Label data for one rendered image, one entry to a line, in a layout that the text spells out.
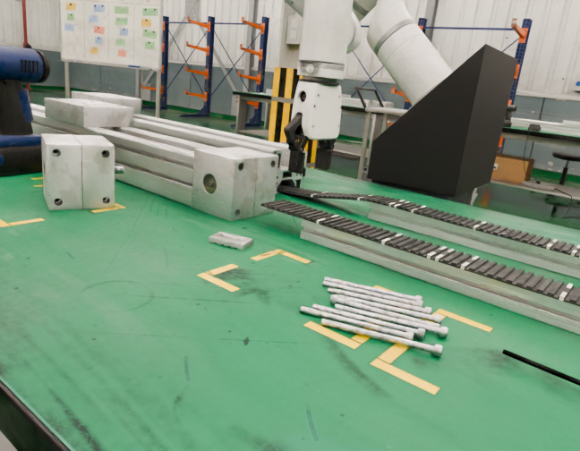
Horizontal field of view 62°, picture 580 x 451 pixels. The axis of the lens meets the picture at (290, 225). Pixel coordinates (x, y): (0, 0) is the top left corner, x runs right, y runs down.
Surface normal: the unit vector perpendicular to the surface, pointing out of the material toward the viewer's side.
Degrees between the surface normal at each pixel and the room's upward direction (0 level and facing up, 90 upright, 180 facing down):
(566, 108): 90
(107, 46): 90
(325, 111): 90
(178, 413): 0
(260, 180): 90
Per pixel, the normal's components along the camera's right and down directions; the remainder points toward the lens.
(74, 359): 0.11, -0.95
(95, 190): 0.50, 0.29
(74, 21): -0.31, 0.24
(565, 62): -0.62, 0.16
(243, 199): 0.77, 0.25
